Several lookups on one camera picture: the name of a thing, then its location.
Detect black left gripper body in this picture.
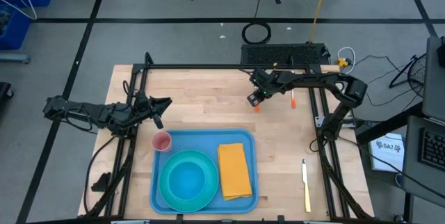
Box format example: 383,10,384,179
131,102,156,123

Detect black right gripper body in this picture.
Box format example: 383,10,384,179
254,72,282,98

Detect pink cup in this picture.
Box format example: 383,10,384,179
151,131,173,153

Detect teal plate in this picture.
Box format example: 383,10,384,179
159,149,220,214

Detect orange cloth napkin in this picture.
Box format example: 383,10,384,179
217,143,253,202

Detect blue plastic tray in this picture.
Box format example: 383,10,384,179
149,128,260,215

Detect black perforated computer case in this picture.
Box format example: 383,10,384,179
240,42,330,67

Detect black clamp block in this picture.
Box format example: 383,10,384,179
90,171,113,193

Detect black desk leg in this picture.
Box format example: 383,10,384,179
354,102,426,145

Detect white SA7 label sheet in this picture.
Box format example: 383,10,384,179
368,132,407,174

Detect grey laptop with black keyboard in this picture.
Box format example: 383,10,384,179
403,114,445,208

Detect grey closed laptop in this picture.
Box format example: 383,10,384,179
422,35,445,122

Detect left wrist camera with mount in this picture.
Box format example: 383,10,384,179
136,90,150,106

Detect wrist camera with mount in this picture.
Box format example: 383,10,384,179
136,90,150,106
250,67,270,86

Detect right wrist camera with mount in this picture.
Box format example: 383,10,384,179
250,67,270,86

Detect black aluminium rig frame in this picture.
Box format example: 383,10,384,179
83,52,375,224

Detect silver arm base bracket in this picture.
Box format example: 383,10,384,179
314,115,357,129

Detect coiled black cable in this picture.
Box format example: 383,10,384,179
241,21,273,45

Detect white cable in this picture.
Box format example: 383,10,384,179
336,46,357,76

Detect black floor cable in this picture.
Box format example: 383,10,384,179
83,135,118,215

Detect yellow hanging cable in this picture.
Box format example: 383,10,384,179
309,0,333,44

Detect yellow-handled knife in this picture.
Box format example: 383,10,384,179
300,158,313,214

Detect black wire mesh fan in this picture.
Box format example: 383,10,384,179
389,52,428,98

